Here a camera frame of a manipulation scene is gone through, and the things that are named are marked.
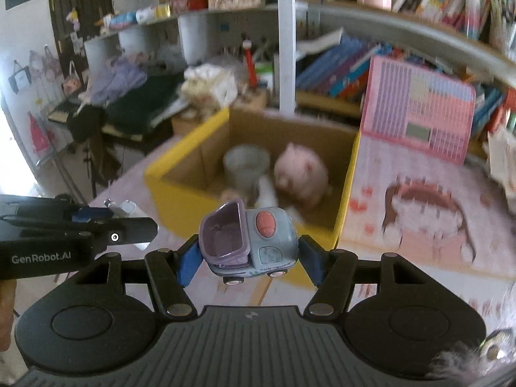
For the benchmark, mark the purple and blue toy truck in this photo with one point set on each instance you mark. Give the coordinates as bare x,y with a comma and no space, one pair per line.
262,246

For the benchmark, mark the wide tape roll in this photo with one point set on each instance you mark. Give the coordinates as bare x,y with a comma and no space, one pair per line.
246,165

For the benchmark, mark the pink pig plush toy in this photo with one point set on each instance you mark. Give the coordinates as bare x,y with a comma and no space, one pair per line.
300,173

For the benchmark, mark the grey fluffy cloth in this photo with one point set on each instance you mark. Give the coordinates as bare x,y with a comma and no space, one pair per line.
455,363

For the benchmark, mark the stack of papers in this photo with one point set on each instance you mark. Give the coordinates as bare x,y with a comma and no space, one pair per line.
504,157

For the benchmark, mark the white shelf unit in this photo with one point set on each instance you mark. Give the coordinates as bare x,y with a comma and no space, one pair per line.
286,48

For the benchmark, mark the yellow cardboard box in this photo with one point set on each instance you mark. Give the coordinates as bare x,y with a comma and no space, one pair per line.
173,205

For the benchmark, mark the floral tissue pack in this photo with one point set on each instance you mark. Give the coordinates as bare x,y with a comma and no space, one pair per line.
209,84

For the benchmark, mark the wooden chessboard box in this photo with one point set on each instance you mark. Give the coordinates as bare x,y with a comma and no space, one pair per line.
185,125

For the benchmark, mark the row of children's books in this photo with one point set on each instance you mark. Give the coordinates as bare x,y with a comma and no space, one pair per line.
334,68

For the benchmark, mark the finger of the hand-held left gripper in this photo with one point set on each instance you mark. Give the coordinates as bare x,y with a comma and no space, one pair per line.
90,214
133,232

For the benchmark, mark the small white bottle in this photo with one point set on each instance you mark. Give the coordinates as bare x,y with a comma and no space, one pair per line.
123,209

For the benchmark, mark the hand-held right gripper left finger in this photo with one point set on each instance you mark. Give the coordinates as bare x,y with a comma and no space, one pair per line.
187,264

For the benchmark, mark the pile of clothes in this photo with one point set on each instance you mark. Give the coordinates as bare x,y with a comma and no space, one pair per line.
125,105

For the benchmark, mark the pink learning board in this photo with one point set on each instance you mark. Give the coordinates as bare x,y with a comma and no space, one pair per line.
403,96

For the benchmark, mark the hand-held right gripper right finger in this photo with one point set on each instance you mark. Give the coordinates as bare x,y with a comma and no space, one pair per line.
312,262

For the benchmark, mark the white printed desk mat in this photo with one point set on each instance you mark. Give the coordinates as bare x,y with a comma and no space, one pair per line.
427,274

